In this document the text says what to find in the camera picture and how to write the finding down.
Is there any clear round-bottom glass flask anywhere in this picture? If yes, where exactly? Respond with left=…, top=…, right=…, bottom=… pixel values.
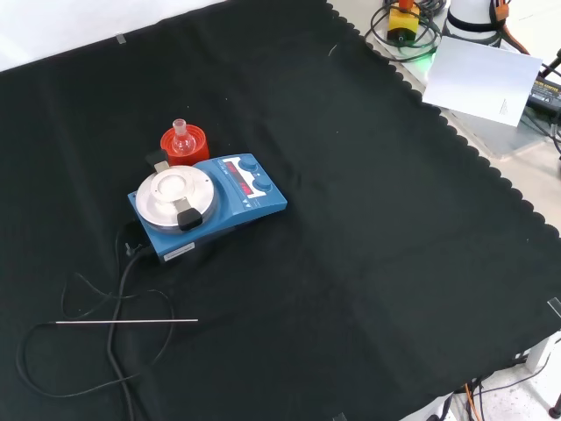
left=170, top=118, right=196, bottom=156

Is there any blue heater with steel plate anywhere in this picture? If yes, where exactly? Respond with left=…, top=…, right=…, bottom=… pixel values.
left=127, top=148, right=288, bottom=266

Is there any black bench cloth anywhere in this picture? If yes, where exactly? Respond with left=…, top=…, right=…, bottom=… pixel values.
left=0, top=0, right=561, bottom=421

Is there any thin steel probe rod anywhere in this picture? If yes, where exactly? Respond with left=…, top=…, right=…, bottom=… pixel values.
left=55, top=318, right=199, bottom=326

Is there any yellow stop button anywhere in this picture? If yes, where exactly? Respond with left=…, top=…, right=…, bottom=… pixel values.
left=386, top=0, right=421, bottom=45

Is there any pale white board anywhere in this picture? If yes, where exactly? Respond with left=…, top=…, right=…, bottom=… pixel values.
left=421, top=35, right=543, bottom=128

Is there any black power adapter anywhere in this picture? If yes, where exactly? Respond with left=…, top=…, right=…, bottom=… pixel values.
left=525, top=74, right=561, bottom=113

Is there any white table leg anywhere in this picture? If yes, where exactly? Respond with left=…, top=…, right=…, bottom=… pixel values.
left=525, top=333, right=561, bottom=375

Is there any red flask support ring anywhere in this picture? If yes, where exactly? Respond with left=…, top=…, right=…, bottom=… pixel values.
left=160, top=125, right=210, bottom=167

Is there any thick black power cable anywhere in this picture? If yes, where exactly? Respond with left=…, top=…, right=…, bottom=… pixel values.
left=107, top=243, right=154, bottom=421

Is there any black coiled cable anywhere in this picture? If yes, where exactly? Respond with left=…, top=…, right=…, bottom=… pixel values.
left=364, top=0, right=444, bottom=62

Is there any thin black probe cable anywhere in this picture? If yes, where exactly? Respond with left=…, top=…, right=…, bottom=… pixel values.
left=16, top=225, right=175, bottom=399

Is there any orange floor cable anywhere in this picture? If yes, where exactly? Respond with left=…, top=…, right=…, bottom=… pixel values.
left=463, top=380, right=479, bottom=421

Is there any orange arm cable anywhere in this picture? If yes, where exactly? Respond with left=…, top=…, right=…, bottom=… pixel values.
left=490, top=0, right=531, bottom=56

